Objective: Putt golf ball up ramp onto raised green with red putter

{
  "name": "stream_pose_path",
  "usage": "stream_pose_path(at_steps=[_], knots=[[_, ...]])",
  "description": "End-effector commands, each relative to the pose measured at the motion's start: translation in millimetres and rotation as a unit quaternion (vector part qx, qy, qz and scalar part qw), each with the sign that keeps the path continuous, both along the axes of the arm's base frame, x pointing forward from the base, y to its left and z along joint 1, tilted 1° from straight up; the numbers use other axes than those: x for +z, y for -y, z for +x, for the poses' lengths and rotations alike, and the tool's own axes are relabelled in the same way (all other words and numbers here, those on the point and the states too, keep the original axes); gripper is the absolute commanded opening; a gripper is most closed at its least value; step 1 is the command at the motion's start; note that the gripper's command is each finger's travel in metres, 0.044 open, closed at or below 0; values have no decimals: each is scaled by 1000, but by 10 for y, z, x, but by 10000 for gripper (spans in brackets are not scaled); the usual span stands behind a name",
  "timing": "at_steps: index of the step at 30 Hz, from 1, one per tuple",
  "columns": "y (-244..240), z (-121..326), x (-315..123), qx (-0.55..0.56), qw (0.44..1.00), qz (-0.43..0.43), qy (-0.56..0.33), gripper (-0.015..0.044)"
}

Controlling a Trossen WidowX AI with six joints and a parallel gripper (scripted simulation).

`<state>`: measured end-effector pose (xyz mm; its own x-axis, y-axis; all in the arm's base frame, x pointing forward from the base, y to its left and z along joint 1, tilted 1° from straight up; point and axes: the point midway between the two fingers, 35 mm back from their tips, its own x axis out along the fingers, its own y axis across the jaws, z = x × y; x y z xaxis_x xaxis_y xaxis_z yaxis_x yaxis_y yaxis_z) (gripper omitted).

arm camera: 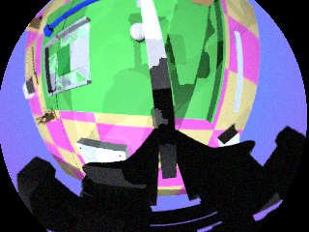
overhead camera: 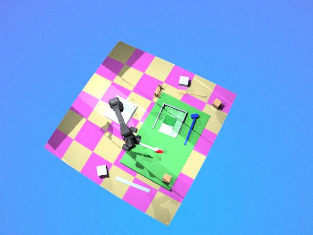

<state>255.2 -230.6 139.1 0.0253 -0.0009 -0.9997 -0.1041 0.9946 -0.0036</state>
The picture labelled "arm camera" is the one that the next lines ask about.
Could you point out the blue golf putter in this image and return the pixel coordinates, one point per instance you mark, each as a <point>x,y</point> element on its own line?
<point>48,29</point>

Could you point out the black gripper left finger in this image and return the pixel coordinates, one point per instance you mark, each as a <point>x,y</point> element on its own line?
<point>140,170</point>

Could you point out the green flat mat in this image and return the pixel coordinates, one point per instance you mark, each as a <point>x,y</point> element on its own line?
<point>119,70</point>

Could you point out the white golf ball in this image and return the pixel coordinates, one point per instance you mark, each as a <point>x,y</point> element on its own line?
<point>137,31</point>

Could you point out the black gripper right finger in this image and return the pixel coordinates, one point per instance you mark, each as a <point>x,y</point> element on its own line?
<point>197,162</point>

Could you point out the white flat bar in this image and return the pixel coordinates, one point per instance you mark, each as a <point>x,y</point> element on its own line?
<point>239,78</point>

